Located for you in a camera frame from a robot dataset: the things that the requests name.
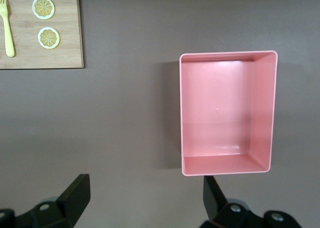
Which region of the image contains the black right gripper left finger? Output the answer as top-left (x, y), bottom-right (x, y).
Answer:
top-left (0, 173), bottom-right (91, 228)

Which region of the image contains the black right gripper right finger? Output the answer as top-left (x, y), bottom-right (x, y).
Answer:
top-left (202, 175), bottom-right (302, 228)

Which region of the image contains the pink plastic bin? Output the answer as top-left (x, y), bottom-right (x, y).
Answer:
top-left (179, 50), bottom-right (279, 177)

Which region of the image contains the wooden cutting board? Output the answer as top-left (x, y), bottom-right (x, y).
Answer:
top-left (0, 0), bottom-right (85, 70)

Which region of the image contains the lemon slice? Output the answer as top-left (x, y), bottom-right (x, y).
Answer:
top-left (31, 0), bottom-right (56, 21)
top-left (37, 26), bottom-right (61, 50)

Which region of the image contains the yellow plastic fork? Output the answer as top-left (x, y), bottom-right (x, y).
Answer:
top-left (0, 0), bottom-right (16, 58)

